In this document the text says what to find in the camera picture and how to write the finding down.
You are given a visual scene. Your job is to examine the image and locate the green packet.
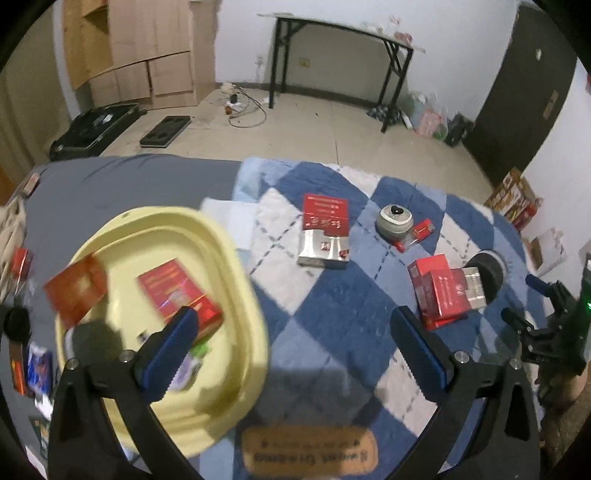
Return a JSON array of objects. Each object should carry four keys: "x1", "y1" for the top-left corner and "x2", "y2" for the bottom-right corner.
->
[{"x1": 28, "y1": 415, "x2": 51, "y2": 462}]

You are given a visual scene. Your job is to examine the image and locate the blue checkered blanket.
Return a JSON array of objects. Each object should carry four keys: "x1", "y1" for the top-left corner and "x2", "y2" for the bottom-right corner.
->
[{"x1": 185, "y1": 157, "x2": 555, "y2": 480}]

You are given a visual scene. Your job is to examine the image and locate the white paper bag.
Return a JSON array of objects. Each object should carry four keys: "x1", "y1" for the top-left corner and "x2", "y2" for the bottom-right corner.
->
[{"x1": 531, "y1": 229, "x2": 566, "y2": 278}]

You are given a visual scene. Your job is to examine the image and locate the blue snack packet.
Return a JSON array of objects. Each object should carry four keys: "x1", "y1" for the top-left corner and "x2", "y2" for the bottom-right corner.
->
[{"x1": 27, "y1": 342, "x2": 54, "y2": 398}]

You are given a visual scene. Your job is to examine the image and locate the dark red box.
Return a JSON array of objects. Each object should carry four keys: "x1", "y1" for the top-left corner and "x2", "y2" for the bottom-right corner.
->
[{"x1": 10, "y1": 357, "x2": 28, "y2": 397}]

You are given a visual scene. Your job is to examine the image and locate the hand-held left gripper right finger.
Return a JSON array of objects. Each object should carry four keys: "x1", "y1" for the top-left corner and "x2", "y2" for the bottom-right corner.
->
[{"x1": 390, "y1": 305, "x2": 542, "y2": 480}]

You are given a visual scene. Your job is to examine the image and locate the red cigarette pack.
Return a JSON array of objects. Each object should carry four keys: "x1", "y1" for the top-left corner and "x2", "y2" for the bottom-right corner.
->
[{"x1": 9, "y1": 248, "x2": 35, "y2": 280}]

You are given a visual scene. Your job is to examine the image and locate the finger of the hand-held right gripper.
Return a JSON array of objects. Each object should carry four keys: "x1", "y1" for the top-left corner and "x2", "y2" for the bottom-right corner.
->
[
  {"x1": 502, "y1": 308, "x2": 555, "y2": 361},
  {"x1": 525, "y1": 274, "x2": 575, "y2": 319}
]

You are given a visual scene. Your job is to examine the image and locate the wooden wardrobe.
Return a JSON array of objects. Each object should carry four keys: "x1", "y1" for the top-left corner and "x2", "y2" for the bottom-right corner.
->
[{"x1": 61, "y1": 0, "x2": 218, "y2": 110}]

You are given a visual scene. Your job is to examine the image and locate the grey bedsheet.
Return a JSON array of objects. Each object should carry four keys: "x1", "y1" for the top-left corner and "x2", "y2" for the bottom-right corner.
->
[{"x1": 0, "y1": 154, "x2": 245, "y2": 480}]

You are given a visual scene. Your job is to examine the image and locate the black equipment case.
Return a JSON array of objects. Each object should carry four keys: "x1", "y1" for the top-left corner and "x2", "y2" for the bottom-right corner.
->
[{"x1": 50, "y1": 102, "x2": 141, "y2": 162}]

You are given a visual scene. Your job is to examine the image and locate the red and silver carton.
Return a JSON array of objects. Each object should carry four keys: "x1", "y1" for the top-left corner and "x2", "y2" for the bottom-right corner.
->
[{"x1": 297, "y1": 227, "x2": 350, "y2": 268}]

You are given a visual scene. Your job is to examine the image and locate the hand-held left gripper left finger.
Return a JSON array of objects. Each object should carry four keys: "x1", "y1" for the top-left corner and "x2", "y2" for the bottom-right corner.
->
[{"x1": 48, "y1": 305, "x2": 204, "y2": 480}]

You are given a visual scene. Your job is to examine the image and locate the black folding table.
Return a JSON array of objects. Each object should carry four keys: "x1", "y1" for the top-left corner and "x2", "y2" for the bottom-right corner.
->
[{"x1": 257, "y1": 13, "x2": 415, "y2": 134}]

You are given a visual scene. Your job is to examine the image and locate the yellow plastic basin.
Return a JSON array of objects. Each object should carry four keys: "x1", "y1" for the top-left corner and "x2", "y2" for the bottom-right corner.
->
[{"x1": 54, "y1": 206, "x2": 269, "y2": 459}]

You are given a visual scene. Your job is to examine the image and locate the small red box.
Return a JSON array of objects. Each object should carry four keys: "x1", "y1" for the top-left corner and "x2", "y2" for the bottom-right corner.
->
[
  {"x1": 408, "y1": 255, "x2": 455, "y2": 315},
  {"x1": 422, "y1": 270, "x2": 469, "y2": 330}
]

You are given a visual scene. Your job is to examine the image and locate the black round lens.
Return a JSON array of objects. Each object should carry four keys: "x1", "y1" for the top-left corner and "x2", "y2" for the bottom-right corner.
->
[{"x1": 4, "y1": 307, "x2": 31, "y2": 342}]

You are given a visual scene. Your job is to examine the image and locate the printed cardboard boxes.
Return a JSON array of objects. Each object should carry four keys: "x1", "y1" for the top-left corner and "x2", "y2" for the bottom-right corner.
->
[{"x1": 484, "y1": 167, "x2": 543, "y2": 232}]

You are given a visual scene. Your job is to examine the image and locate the black foam tray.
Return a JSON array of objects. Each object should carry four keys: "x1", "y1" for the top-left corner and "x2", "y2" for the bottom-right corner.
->
[{"x1": 140, "y1": 115, "x2": 192, "y2": 149}]

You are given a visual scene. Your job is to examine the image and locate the black bag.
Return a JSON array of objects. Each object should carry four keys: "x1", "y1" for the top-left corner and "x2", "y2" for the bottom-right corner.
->
[{"x1": 445, "y1": 114, "x2": 476, "y2": 147}]

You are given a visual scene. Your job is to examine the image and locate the beige clothing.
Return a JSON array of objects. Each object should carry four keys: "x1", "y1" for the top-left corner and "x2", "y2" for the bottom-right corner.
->
[{"x1": 0, "y1": 196, "x2": 28, "y2": 296}]

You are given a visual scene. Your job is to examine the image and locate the red lighter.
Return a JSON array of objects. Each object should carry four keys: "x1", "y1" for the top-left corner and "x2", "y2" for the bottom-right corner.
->
[{"x1": 396, "y1": 218, "x2": 435, "y2": 252}]

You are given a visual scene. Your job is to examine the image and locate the power strip with cables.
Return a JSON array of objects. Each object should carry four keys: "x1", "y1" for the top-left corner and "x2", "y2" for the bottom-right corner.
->
[{"x1": 217, "y1": 82, "x2": 269, "y2": 129}]

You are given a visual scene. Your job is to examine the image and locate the pink gift bag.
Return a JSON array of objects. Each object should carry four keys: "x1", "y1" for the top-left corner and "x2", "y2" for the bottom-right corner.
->
[{"x1": 417, "y1": 108, "x2": 450, "y2": 138}]

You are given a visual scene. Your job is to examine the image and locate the dark door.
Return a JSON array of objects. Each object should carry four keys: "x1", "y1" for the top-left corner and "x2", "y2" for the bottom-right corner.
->
[{"x1": 463, "y1": 2, "x2": 580, "y2": 185}]

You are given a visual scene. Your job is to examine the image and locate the small silver box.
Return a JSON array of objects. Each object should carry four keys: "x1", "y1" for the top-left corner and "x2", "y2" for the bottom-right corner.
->
[{"x1": 462, "y1": 268, "x2": 489, "y2": 312}]

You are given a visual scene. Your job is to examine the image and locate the grey round device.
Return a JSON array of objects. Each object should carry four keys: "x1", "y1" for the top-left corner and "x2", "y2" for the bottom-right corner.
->
[{"x1": 375, "y1": 204, "x2": 415, "y2": 243}]

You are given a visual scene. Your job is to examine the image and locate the black foam roll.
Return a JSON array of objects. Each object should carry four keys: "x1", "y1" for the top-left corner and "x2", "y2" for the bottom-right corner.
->
[{"x1": 463, "y1": 249, "x2": 505, "y2": 303}]

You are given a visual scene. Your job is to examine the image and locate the red paper packet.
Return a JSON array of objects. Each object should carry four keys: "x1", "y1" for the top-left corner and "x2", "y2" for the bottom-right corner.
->
[{"x1": 43, "y1": 254, "x2": 109, "y2": 329}]

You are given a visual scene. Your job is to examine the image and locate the red flat box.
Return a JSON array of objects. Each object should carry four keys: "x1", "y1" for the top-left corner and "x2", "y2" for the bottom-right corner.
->
[{"x1": 136, "y1": 259, "x2": 225, "y2": 337}]

